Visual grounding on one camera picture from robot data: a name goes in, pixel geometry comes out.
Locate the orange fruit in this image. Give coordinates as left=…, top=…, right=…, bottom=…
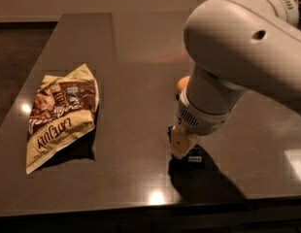
left=176, top=76, right=189, bottom=94

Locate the Late July chip bag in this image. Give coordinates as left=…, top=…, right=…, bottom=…
left=26, top=64, right=99, bottom=174

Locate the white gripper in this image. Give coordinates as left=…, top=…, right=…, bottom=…
left=170, top=89, right=229, bottom=159

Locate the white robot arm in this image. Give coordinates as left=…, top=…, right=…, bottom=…
left=170, top=0, right=301, bottom=159

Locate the blue rxbar blueberry wrapper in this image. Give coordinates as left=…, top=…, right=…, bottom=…
left=166, top=125, right=207, bottom=171

